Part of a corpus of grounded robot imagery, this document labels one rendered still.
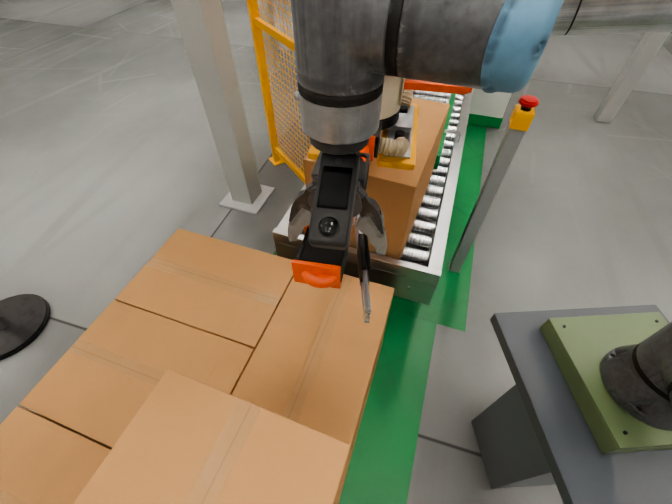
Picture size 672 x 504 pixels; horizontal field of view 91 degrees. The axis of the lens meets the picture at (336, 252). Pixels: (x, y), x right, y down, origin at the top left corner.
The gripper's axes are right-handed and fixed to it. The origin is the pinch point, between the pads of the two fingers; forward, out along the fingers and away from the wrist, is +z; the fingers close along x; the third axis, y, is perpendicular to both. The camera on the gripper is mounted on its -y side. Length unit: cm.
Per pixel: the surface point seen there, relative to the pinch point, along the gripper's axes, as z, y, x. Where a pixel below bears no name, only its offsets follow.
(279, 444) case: 27.5, -23.4, 5.8
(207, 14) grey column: 6, 135, 86
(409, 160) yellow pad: 11.1, 43.9, -11.4
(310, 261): -2.1, -4.2, 3.0
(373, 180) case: 28, 56, -2
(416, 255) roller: 68, 61, -23
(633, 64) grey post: 71, 307, -195
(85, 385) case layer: 68, -13, 78
